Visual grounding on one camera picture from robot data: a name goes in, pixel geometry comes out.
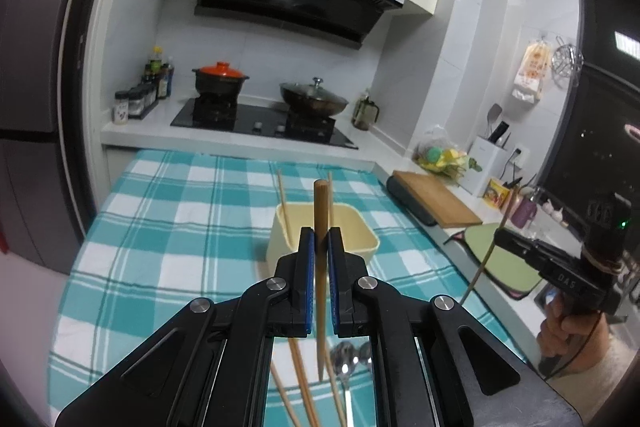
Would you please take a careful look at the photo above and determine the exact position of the grey refrigerator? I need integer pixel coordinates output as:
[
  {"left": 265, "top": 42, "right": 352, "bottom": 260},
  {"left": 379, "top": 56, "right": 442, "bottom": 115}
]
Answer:
[{"left": 0, "top": 0, "right": 88, "bottom": 273}]

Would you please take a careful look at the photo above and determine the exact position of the dark glass window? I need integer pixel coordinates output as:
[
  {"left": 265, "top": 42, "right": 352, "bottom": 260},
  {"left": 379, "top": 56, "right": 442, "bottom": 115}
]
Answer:
[{"left": 537, "top": 0, "right": 640, "bottom": 258}]

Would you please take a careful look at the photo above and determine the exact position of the white knife holder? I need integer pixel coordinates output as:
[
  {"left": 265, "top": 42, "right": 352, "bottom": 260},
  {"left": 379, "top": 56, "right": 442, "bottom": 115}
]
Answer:
[{"left": 460, "top": 136, "right": 511, "bottom": 198}]

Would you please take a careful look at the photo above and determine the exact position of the wire strainer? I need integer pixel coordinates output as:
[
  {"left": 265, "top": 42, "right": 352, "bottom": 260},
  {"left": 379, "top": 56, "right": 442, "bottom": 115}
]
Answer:
[{"left": 551, "top": 36, "right": 583, "bottom": 82}]

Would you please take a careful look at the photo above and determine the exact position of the hanging printed bag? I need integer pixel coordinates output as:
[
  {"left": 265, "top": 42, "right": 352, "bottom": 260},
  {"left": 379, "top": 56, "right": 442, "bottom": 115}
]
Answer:
[{"left": 514, "top": 38, "right": 553, "bottom": 102}]

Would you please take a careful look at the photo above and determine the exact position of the purple cup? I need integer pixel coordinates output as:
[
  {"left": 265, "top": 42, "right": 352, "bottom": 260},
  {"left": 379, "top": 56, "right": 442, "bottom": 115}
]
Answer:
[{"left": 511, "top": 197, "right": 538, "bottom": 228}]

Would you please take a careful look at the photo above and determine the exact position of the plastic bag of sponges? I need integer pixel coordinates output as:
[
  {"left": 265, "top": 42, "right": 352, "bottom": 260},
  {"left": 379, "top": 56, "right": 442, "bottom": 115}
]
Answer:
[{"left": 412, "top": 125, "right": 483, "bottom": 182}]

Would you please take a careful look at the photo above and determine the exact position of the black gas stove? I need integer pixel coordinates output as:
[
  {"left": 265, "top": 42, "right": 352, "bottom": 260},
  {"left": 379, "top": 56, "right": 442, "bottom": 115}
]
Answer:
[{"left": 170, "top": 99, "right": 360, "bottom": 150}]

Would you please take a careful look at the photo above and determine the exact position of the wooden cutting board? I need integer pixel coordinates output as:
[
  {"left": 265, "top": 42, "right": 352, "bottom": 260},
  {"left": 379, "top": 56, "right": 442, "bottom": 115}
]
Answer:
[{"left": 392, "top": 170, "right": 483, "bottom": 229}]

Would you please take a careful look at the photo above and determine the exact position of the person's right hand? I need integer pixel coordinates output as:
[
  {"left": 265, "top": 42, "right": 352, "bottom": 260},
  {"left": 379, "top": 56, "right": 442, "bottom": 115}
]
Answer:
[{"left": 536, "top": 292, "right": 608, "bottom": 360}]

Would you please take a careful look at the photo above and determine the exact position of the person's right forearm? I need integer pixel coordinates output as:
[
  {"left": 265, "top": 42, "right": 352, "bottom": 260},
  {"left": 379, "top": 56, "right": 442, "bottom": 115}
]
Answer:
[{"left": 542, "top": 337, "right": 636, "bottom": 413}]

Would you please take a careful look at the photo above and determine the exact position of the grey spatula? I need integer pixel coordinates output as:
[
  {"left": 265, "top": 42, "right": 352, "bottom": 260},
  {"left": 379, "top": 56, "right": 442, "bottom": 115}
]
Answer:
[{"left": 487, "top": 103, "right": 503, "bottom": 140}]

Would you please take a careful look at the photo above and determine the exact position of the glass oil jug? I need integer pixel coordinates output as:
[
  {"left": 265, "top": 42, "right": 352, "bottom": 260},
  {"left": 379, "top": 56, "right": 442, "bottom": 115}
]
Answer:
[{"left": 351, "top": 89, "right": 381, "bottom": 131}]

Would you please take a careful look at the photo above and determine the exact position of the cream plastic utensil box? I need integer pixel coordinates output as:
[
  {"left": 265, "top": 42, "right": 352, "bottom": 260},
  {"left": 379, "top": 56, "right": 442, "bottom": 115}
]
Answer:
[{"left": 266, "top": 203, "right": 380, "bottom": 280}]

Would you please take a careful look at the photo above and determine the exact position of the white-filled spice jar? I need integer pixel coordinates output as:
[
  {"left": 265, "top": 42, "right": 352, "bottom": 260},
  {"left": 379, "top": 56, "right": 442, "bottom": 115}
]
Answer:
[{"left": 114, "top": 90, "right": 131, "bottom": 125}]

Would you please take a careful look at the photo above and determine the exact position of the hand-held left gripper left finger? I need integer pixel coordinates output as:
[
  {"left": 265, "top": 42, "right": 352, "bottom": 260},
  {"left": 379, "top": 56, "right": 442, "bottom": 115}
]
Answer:
[{"left": 55, "top": 227, "right": 318, "bottom": 427}]

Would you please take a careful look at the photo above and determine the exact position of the green insulation mat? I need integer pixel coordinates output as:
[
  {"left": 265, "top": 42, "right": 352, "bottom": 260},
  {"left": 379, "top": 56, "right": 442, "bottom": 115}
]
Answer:
[{"left": 452, "top": 224, "right": 543, "bottom": 300}]

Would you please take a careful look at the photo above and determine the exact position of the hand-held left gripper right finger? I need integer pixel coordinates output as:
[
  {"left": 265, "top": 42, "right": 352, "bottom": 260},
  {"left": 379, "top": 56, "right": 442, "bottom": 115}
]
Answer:
[{"left": 326, "top": 227, "right": 586, "bottom": 427}]

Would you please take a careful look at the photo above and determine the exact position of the teal checkered tablecloth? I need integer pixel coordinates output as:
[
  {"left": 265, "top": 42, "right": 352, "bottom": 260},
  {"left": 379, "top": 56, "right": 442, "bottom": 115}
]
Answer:
[{"left": 47, "top": 149, "right": 526, "bottom": 427}]

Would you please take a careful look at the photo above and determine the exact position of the dark wok with lid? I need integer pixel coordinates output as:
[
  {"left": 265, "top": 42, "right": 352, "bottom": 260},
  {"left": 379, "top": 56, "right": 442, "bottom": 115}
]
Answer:
[{"left": 279, "top": 77, "right": 350, "bottom": 118}]

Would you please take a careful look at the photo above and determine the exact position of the yellow printed cup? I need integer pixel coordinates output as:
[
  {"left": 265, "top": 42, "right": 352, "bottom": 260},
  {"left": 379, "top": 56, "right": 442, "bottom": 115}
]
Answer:
[{"left": 484, "top": 178, "right": 511, "bottom": 210}]

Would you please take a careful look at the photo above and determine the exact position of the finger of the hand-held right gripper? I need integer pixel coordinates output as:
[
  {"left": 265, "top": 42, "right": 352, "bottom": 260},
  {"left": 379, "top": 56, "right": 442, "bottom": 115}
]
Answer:
[
  {"left": 494, "top": 228, "right": 583, "bottom": 260},
  {"left": 517, "top": 249, "right": 561, "bottom": 282}
]

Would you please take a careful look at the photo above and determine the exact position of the black clay pot orange lid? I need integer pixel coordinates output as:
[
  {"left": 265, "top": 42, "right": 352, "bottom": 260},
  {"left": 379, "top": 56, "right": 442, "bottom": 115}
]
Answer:
[{"left": 191, "top": 62, "right": 248, "bottom": 100}]

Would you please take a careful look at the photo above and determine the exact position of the dark door frame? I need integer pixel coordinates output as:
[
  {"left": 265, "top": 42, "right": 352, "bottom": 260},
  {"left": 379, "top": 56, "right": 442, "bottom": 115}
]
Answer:
[{"left": 57, "top": 0, "right": 136, "bottom": 238}]

